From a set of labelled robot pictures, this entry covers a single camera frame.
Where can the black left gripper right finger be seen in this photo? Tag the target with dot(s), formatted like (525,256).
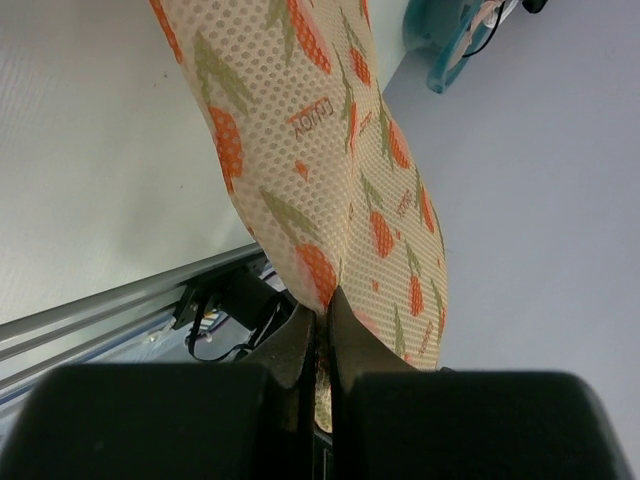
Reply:
(392,421)

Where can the aluminium front table rail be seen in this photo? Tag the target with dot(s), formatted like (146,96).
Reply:
(34,344)

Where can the peach tulip mesh laundry bag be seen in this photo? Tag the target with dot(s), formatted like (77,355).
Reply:
(318,170)

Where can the teal plastic basket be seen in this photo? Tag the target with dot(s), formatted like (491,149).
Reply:
(448,33)

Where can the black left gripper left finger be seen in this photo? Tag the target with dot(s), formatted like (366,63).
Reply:
(251,419)

